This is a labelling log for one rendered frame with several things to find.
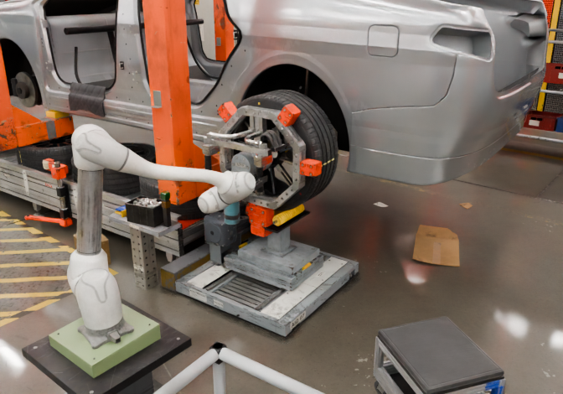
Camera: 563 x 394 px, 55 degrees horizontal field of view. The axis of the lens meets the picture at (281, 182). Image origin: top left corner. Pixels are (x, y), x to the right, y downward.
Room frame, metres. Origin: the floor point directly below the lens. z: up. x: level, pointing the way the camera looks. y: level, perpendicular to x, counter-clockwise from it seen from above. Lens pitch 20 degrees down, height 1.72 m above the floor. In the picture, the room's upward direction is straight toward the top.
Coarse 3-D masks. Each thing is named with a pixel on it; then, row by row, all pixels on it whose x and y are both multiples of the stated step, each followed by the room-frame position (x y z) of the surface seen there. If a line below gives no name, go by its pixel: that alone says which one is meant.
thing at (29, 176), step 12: (0, 168) 4.19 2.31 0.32; (12, 168) 4.09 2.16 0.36; (24, 168) 3.99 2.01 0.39; (24, 180) 3.98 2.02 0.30; (36, 180) 3.90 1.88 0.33; (48, 180) 3.81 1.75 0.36; (72, 192) 3.64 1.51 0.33; (108, 204) 3.41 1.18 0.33; (120, 204) 3.34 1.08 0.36; (180, 228) 3.05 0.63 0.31
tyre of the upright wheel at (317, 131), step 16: (256, 96) 2.89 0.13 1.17; (272, 96) 2.83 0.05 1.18; (288, 96) 2.88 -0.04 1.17; (304, 96) 2.94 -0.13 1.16; (304, 112) 2.77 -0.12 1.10; (320, 112) 2.86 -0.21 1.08; (304, 128) 2.70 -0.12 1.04; (320, 128) 2.76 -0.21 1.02; (320, 144) 2.71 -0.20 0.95; (336, 144) 2.83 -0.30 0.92; (320, 160) 2.68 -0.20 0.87; (336, 160) 2.82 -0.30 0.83; (320, 176) 2.69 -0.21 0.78; (304, 192) 2.70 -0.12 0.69; (320, 192) 2.86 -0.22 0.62; (288, 208) 2.76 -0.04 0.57
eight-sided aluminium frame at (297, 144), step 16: (240, 112) 2.83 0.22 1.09; (256, 112) 2.77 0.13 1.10; (272, 112) 2.71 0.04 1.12; (224, 128) 2.90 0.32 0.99; (288, 128) 2.71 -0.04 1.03; (304, 144) 2.66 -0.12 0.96; (224, 160) 2.91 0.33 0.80; (304, 176) 2.66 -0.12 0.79; (288, 192) 2.66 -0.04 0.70; (272, 208) 2.71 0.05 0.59
